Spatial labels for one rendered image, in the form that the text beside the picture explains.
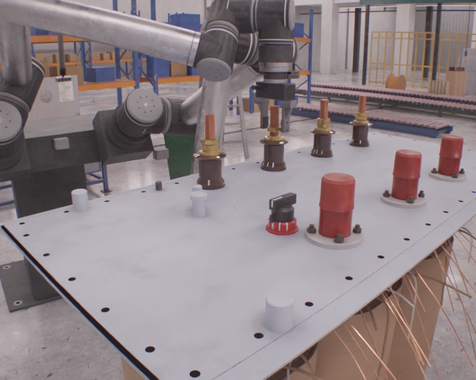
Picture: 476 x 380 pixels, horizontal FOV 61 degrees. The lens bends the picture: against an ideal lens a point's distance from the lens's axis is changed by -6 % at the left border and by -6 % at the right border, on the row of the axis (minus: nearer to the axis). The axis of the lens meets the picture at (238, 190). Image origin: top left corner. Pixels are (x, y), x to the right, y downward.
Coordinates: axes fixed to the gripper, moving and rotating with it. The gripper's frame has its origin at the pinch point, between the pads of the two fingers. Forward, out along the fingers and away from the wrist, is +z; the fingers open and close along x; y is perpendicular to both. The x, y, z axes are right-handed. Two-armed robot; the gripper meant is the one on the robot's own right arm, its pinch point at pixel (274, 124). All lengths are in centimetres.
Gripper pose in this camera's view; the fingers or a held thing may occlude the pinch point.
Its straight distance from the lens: 140.4
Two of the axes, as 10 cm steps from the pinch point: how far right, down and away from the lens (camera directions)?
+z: 0.0, 9.5, 3.1
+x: 6.5, 2.4, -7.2
